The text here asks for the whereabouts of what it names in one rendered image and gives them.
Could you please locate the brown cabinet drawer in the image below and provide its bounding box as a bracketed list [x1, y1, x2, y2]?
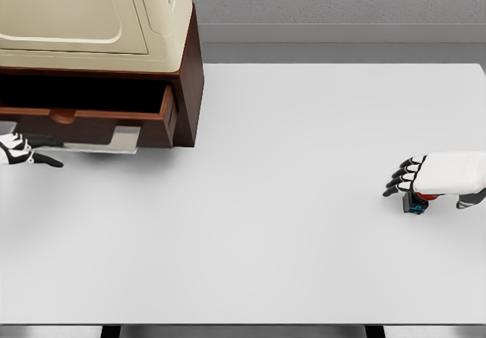
[0, 74, 180, 155]

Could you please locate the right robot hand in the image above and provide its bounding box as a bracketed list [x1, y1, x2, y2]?
[382, 150, 486, 211]

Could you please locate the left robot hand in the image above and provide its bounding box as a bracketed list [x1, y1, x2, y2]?
[0, 132, 65, 169]

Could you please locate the brown and cream cabinet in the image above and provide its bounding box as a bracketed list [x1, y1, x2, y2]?
[0, 0, 205, 149]

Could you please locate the red and black switch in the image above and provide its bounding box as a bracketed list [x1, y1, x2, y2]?
[402, 191, 439, 215]

